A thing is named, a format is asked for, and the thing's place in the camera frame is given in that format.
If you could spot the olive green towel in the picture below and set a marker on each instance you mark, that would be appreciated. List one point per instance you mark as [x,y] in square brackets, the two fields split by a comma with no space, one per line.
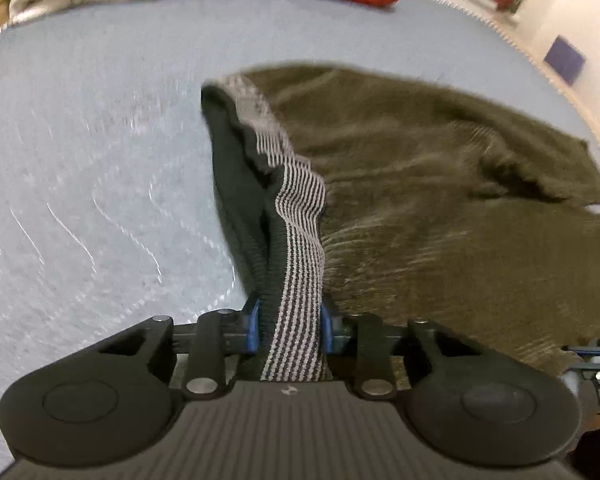
[430,200]

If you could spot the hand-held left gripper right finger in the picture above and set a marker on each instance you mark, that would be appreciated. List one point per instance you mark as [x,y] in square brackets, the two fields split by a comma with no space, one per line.
[326,329]

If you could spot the grey-blue bed mattress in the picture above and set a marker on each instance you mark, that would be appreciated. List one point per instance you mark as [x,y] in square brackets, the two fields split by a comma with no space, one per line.
[95,160]

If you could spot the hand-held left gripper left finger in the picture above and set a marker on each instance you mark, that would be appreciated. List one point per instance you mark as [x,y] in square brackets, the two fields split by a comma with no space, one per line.
[252,327]

